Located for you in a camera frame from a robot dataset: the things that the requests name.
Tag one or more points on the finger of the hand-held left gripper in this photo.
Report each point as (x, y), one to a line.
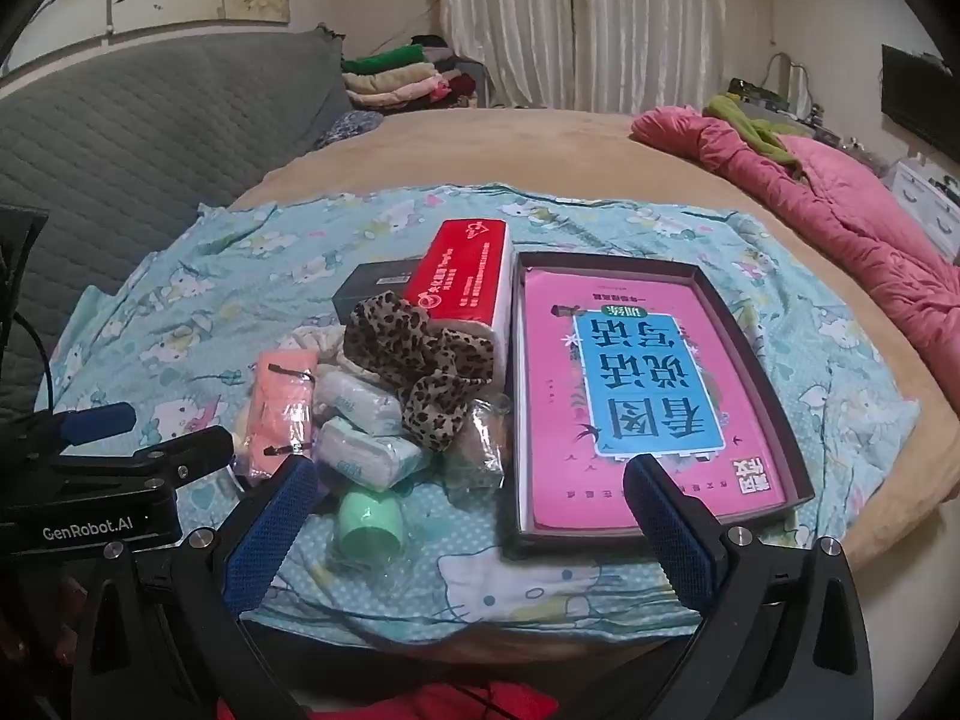
(195, 454)
(97, 424)

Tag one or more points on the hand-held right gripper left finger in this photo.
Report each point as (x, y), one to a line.
(262, 540)

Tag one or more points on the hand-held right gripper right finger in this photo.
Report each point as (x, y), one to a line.
(675, 540)

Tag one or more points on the dark shallow box tray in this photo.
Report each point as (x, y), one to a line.
(585, 536)

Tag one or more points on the pink packet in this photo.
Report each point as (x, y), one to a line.
(281, 405)

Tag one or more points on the mint green plastic capsule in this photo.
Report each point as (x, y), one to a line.
(367, 532)

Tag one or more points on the small white tissue pack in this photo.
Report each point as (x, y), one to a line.
(360, 397)
(375, 457)

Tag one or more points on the brown plush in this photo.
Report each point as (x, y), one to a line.
(476, 442)

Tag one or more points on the leopard print scrunchie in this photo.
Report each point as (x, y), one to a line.
(420, 360)

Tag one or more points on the person's left hand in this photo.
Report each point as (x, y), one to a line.
(37, 622)

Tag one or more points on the light blue printed blanket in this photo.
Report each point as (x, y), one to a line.
(225, 277)

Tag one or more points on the pink book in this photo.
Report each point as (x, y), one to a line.
(555, 405)

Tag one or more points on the black box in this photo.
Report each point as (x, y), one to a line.
(367, 289)

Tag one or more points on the red cloth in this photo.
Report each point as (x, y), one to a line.
(480, 705)

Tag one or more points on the grey quilted headboard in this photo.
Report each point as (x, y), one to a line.
(150, 135)

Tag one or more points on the red tissue box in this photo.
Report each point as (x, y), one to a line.
(457, 270)

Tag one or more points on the dark floral pillow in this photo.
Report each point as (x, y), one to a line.
(352, 126)

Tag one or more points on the pink quilt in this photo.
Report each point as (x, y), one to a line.
(840, 202)

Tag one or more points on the pile of folded clothes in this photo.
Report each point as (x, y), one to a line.
(390, 79)

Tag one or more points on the green garment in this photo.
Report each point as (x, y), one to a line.
(750, 124)

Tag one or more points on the white drawer cabinet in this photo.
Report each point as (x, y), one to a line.
(930, 202)

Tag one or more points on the round bed with tan sheet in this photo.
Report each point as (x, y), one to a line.
(525, 142)

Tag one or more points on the dark patterned box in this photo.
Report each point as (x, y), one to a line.
(750, 86)

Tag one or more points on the white curtain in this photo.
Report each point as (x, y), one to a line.
(525, 15)

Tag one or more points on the black wall television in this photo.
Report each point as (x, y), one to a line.
(922, 101)

